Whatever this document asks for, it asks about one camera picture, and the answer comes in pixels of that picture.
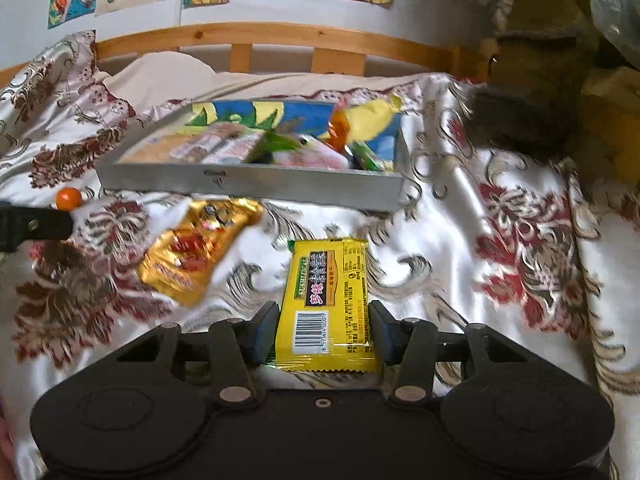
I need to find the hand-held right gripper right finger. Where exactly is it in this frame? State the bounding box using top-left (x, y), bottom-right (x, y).
top-left (369, 301), bottom-right (591, 407)

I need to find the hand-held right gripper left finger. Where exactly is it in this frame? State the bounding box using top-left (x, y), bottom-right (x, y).
top-left (112, 301), bottom-right (281, 407)

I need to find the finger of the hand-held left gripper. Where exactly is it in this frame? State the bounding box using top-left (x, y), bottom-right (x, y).
top-left (0, 201), bottom-right (74, 256)

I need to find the yellow snack packet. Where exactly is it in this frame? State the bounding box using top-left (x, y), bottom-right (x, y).
top-left (265, 237), bottom-right (382, 373)

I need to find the gold foil snack packet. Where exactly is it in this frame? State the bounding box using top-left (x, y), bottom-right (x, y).
top-left (137, 197), bottom-right (265, 308)

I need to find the clear tan snack bar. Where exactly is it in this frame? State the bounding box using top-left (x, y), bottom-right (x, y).
top-left (142, 132), bottom-right (201, 163)

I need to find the orange lollipop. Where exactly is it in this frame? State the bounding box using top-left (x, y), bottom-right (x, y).
top-left (56, 187), bottom-right (82, 212)

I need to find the small green candy packet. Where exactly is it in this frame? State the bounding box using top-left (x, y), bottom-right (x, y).
top-left (350, 141), bottom-right (397, 174)

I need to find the white and pink snack bag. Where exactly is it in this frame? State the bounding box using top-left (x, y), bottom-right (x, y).
top-left (274, 134), bottom-right (352, 170)

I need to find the floral satin blanket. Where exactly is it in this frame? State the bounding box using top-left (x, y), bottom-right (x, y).
top-left (0, 30), bottom-right (640, 480)

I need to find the pink and white snack packet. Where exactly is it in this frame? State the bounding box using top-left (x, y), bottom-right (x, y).
top-left (172, 126), bottom-right (267, 163)

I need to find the green wrapped candy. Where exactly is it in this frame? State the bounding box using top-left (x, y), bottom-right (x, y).
top-left (247, 125), bottom-right (303, 163)

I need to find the white pillow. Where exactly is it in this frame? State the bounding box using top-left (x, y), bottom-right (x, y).
top-left (95, 51), bottom-right (436, 111)

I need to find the orange wrapped candy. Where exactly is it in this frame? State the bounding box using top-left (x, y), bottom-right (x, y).
top-left (326, 109), bottom-right (352, 150)

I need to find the yellow crinkled snack bag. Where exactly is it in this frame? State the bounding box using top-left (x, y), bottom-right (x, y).
top-left (344, 94), bottom-right (404, 145)

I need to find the colourful dinosaur drawing sheet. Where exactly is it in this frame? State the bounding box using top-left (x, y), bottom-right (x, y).
top-left (184, 100), bottom-right (403, 161)

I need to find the brown plush toy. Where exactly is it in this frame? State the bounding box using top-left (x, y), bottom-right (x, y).
top-left (452, 0), bottom-right (640, 161)

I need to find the clear plastic bag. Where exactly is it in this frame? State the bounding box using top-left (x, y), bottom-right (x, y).
top-left (590, 0), bottom-right (640, 68)

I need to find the wooden bed frame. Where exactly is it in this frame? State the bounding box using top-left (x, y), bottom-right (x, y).
top-left (0, 22), bottom-right (498, 87)

